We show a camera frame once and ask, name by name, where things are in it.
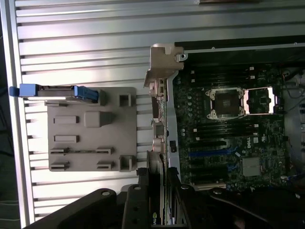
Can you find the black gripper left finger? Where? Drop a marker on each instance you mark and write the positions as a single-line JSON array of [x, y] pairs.
[[135, 207]]

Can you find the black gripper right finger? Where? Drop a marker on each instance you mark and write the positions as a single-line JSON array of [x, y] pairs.
[[214, 210]]

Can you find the silver chipset heatsink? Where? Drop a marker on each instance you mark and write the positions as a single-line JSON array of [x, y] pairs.
[[250, 167]]

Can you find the blue expansion slot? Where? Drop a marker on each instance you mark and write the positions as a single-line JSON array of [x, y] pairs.
[[209, 153]]

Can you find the green motherboard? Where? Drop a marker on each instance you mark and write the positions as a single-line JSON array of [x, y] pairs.
[[214, 143]]

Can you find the grey plastic parts rack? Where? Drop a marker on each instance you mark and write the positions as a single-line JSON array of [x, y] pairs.
[[93, 143]]

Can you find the green RAM stick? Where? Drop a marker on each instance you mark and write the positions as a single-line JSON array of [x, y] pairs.
[[81, 150]]

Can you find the open black PC case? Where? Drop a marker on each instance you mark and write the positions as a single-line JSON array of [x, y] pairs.
[[172, 114]]

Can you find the CPU socket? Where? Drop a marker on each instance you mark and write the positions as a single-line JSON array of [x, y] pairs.
[[225, 103]]

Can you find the metal socket cover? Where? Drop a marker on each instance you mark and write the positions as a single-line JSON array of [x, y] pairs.
[[261, 100]]

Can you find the hard disk in blue carrier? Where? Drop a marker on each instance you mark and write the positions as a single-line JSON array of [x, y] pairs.
[[54, 91]]

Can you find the grey card retainer bracket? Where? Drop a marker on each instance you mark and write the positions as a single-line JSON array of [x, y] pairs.
[[164, 59]]

